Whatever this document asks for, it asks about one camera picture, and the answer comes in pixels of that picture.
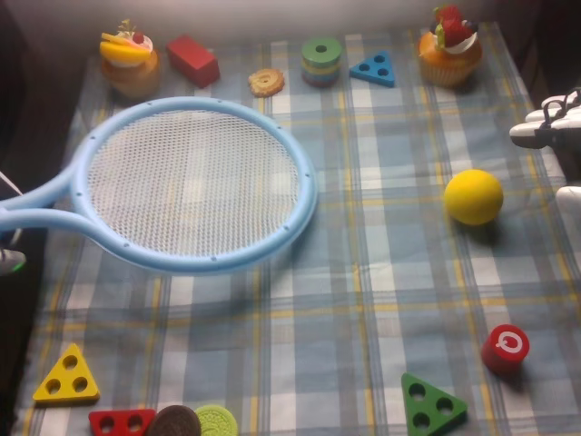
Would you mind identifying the green triangle block with holes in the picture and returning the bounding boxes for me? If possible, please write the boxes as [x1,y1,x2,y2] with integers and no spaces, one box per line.
[400,372,468,436]

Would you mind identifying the toy cupcake with strawberries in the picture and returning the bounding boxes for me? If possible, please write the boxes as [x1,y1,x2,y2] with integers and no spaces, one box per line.
[418,4,484,88]

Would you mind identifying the green sandwich toy cookie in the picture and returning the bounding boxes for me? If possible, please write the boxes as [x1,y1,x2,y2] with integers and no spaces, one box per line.
[194,404,239,436]

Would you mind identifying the red cylinder block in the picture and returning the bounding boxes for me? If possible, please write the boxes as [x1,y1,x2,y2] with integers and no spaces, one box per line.
[480,323,531,377]

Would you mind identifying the white backdrop panel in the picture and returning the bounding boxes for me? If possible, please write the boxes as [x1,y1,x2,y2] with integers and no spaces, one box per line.
[13,0,546,46]

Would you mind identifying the yellow ball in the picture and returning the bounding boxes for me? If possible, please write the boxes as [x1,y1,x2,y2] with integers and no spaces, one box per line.
[443,169,504,226]

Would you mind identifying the stacked rings with green top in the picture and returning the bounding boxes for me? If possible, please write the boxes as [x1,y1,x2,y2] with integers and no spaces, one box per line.
[300,37,342,88]

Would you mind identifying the light blue toy racket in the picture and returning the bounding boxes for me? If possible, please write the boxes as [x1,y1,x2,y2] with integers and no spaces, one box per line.
[0,96,319,277]

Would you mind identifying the blue plaid tablecloth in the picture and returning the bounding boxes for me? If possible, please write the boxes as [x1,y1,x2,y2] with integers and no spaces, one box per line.
[20,22,581,436]

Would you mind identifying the tan flower-shaped toy cookie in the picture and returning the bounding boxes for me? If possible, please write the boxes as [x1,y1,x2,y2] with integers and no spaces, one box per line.
[248,68,286,98]

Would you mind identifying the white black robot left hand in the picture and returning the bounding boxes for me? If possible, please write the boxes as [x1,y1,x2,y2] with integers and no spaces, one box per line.
[0,171,27,278]

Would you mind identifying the yellow triangle block with holes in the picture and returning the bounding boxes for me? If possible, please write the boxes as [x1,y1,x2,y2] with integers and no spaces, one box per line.
[32,342,101,406]

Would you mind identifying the red rectangular wooden block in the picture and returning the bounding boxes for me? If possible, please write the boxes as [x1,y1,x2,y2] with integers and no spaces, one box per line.
[165,35,222,89]

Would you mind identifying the brown sandwich toy cookie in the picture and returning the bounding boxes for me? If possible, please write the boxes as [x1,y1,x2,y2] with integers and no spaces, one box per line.
[145,404,202,436]

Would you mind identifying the red block with holes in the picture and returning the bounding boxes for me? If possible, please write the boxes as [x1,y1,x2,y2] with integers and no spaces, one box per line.
[88,408,158,436]

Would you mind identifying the blue triangle block with holes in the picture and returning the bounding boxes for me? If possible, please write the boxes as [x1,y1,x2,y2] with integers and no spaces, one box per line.
[349,50,397,88]

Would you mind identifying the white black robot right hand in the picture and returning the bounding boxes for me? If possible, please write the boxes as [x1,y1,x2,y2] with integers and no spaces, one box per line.
[508,85,581,228]

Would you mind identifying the toy cupcake with orange slice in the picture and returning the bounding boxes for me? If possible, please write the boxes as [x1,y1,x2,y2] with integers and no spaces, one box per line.
[99,18,161,99]

